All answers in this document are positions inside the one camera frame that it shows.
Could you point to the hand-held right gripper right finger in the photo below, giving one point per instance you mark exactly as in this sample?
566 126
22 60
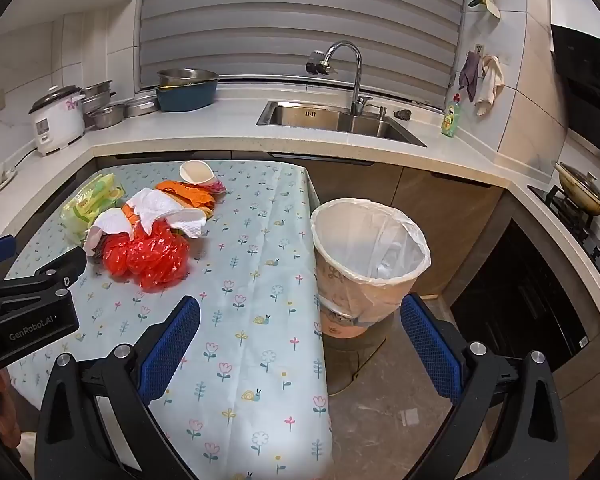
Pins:
430 345

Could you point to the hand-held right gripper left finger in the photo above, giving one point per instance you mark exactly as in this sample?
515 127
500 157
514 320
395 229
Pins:
172 345

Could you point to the white paper towel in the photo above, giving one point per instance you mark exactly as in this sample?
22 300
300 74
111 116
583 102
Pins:
112 222
167 210

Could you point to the green packet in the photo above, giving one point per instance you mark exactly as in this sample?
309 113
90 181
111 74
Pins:
87 202

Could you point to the red plastic bag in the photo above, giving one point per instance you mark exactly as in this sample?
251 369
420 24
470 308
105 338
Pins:
150 260

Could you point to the peach plastic trash bin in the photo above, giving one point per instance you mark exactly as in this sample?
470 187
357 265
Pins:
345 327

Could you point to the translucent white bin liner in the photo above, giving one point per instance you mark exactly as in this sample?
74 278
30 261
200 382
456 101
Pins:
375 240

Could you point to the orange crinkled wrapper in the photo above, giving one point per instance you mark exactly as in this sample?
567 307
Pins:
190 194

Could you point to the white paper cup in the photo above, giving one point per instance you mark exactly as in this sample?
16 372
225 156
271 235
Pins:
195 172

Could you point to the pink wrapper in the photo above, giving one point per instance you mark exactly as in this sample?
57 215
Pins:
217 187

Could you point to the person's left hand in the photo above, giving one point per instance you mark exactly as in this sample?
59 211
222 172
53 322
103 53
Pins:
6 410

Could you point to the floral print tablecloth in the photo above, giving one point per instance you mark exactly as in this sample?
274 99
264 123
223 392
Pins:
240 270

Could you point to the black built-in oven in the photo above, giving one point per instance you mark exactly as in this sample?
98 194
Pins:
520 290

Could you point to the wooden base cabinet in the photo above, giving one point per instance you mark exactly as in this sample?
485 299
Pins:
430 210

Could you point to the white rice cooker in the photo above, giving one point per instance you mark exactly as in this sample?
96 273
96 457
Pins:
55 120

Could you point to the steel bowl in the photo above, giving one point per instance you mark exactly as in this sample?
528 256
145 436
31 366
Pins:
105 117

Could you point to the stacked steel pots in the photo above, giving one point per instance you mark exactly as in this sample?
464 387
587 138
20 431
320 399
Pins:
100 97

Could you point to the steel lidded pan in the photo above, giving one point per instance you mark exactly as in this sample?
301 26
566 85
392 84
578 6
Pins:
141 106

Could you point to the black gas stove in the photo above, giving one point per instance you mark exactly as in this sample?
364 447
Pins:
562 205

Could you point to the blue basin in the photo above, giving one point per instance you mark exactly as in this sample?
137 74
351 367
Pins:
185 97

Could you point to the wok with glass lid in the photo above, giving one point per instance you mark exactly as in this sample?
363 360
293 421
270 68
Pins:
582 190

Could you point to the green dish soap bottle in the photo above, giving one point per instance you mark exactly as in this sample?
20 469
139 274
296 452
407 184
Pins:
450 120

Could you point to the steel basin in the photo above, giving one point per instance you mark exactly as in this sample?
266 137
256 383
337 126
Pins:
187 77

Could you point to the dark scrubber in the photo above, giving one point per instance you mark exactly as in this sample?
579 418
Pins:
403 115

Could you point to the soap dispenser pump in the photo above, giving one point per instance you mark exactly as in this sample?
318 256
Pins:
381 112

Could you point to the stainless steel sink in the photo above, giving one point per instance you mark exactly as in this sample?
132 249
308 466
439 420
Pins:
300 115

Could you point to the beige cloth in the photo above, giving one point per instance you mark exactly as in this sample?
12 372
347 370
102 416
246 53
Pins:
491 85

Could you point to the purple cloth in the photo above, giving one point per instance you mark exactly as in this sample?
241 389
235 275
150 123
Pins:
470 75

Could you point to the chrome faucet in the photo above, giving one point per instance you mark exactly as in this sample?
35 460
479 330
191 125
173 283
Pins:
357 75

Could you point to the black range hood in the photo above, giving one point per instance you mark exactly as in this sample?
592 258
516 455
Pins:
590 70

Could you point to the grey window blind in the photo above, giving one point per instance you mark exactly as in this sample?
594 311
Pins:
290 10

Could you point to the white hanging scraper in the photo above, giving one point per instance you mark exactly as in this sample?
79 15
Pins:
493 8

